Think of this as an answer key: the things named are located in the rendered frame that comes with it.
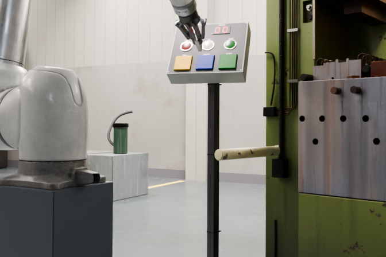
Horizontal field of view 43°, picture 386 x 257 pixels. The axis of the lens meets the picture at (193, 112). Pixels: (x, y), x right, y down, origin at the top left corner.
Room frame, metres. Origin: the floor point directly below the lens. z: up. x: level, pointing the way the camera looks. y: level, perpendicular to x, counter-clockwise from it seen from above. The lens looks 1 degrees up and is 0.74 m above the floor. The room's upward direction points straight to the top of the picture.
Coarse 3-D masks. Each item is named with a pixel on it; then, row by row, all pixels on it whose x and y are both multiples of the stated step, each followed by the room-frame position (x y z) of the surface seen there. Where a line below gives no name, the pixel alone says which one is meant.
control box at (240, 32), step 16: (176, 32) 2.22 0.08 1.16; (208, 32) 2.18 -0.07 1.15; (240, 32) 2.13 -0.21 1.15; (176, 48) 2.17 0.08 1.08; (192, 48) 2.15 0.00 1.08; (224, 48) 2.11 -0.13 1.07; (240, 48) 2.09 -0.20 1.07; (192, 64) 2.10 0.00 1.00; (240, 64) 2.04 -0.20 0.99; (176, 80) 2.15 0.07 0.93; (192, 80) 2.13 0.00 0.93; (208, 80) 2.11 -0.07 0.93; (224, 80) 2.09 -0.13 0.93; (240, 80) 2.08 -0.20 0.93
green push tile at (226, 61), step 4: (220, 56) 2.08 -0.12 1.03; (224, 56) 2.08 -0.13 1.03; (228, 56) 2.07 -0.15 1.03; (232, 56) 2.06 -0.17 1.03; (236, 56) 2.06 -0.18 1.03; (220, 60) 2.07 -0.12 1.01; (224, 60) 2.06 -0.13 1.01; (228, 60) 2.06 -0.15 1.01; (232, 60) 2.05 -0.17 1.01; (236, 60) 2.05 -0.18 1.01; (220, 64) 2.06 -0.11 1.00; (224, 64) 2.05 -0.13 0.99; (228, 64) 2.05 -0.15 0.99; (232, 64) 2.04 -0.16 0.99; (236, 64) 2.05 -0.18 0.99; (220, 68) 2.05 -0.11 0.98; (224, 68) 2.05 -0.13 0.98; (228, 68) 2.04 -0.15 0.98; (232, 68) 2.04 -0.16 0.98
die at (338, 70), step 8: (328, 64) 1.93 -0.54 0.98; (336, 64) 1.91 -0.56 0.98; (344, 64) 1.89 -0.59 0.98; (352, 64) 1.87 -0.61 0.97; (360, 64) 1.84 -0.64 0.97; (368, 64) 1.90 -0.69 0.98; (320, 72) 1.95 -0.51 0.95; (328, 72) 1.93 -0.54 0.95; (336, 72) 1.91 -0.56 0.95; (344, 72) 1.89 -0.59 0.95; (352, 72) 1.87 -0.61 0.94; (360, 72) 1.84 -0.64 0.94
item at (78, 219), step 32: (0, 192) 1.08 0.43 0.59; (32, 192) 1.04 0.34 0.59; (64, 192) 1.04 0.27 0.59; (96, 192) 1.13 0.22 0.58; (0, 224) 1.08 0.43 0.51; (32, 224) 1.04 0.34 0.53; (64, 224) 1.04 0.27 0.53; (96, 224) 1.13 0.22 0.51; (0, 256) 1.08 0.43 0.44; (32, 256) 1.04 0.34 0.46; (64, 256) 1.04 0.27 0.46; (96, 256) 1.13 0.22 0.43
